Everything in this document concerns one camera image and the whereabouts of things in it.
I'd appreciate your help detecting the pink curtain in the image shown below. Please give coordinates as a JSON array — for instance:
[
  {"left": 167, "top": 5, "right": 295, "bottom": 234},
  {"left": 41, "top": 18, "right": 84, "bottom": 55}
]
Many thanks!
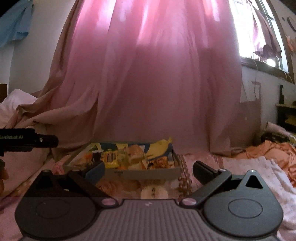
[{"left": 8, "top": 1, "right": 260, "bottom": 156}]

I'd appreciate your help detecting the yellow snack bar packet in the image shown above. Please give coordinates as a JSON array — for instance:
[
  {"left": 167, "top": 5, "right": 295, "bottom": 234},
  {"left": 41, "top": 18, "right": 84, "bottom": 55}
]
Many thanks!
[{"left": 100, "top": 151, "right": 119, "bottom": 169}]

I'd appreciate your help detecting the round white rice cracker pack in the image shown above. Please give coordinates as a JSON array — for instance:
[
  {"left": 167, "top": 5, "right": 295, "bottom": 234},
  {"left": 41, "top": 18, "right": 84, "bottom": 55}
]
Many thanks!
[{"left": 140, "top": 185, "right": 169, "bottom": 199}]

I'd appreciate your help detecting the blue hanging cloth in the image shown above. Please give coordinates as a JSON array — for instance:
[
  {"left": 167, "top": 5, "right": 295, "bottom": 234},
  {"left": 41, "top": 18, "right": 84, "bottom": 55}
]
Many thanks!
[{"left": 1, "top": 1, "right": 34, "bottom": 47}]

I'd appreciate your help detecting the orange cloth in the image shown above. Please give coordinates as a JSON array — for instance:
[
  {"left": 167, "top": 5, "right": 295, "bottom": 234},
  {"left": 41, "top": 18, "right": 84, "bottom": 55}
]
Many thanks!
[{"left": 232, "top": 141, "right": 295, "bottom": 188}]

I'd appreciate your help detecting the floral pink quilt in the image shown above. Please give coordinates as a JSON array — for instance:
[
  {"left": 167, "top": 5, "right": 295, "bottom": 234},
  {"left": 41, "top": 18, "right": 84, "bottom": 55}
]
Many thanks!
[{"left": 0, "top": 152, "right": 296, "bottom": 241}]

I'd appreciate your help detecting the gold foil snack packet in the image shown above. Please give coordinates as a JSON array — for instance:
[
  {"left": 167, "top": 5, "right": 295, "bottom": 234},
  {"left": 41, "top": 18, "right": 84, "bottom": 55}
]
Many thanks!
[{"left": 147, "top": 156, "right": 170, "bottom": 170}]

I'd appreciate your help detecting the wooden headboard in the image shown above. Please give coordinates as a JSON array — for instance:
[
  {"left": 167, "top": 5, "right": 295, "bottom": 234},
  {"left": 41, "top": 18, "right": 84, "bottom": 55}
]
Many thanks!
[{"left": 0, "top": 83, "right": 8, "bottom": 102}]

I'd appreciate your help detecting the pink folded duvet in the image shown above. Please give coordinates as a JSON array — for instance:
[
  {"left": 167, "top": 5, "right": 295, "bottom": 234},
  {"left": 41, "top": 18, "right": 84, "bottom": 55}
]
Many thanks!
[{"left": 1, "top": 89, "right": 53, "bottom": 198}]

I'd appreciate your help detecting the dark wooden side table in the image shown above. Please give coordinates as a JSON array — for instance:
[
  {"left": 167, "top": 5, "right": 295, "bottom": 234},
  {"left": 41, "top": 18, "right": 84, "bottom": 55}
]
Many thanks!
[{"left": 276, "top": 84, "right": 296, "bottom": 134}]

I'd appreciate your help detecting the person's left hand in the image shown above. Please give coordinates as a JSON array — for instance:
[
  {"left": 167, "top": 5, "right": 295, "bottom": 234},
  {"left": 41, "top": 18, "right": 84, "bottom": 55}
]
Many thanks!
[{"left": 0, "top": 160, "right": 9, "bottom": 194}]

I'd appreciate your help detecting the orange bread packet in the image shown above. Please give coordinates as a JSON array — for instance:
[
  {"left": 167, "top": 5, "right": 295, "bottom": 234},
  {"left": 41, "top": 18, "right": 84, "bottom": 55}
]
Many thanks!
[{"left": 125, "top": 145, "right": 147, "bottom": 170}]

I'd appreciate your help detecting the grey cardboard tray box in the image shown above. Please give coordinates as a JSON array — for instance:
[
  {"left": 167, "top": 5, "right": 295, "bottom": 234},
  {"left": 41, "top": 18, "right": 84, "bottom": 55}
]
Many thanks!
[{"left": 63, "top": 139, "right": 181, "bottom": 180}]

